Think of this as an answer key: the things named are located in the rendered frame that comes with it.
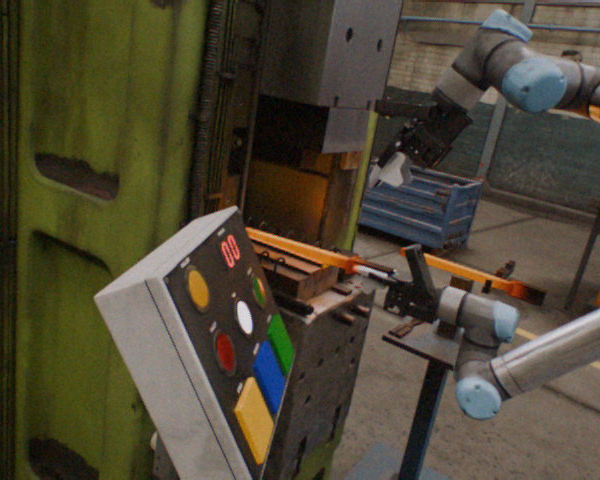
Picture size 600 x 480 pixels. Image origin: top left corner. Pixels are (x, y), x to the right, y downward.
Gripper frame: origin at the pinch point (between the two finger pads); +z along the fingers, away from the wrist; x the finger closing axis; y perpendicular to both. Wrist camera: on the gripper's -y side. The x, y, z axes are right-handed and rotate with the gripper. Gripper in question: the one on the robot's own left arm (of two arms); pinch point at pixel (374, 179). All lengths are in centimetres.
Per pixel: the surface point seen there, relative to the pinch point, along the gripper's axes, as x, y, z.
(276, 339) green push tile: -32.4, 12.8, 18.2
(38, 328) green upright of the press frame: -27, -35, 75
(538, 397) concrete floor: 194, 90, 95
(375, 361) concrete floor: 157, 19, 131
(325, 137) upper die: 2.1, -14.4, 1.2
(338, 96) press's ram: 4.4, -18.2, -6.3
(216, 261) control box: -43.8, 2.4, 7.9
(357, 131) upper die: 16.6, -15.0, 0.1
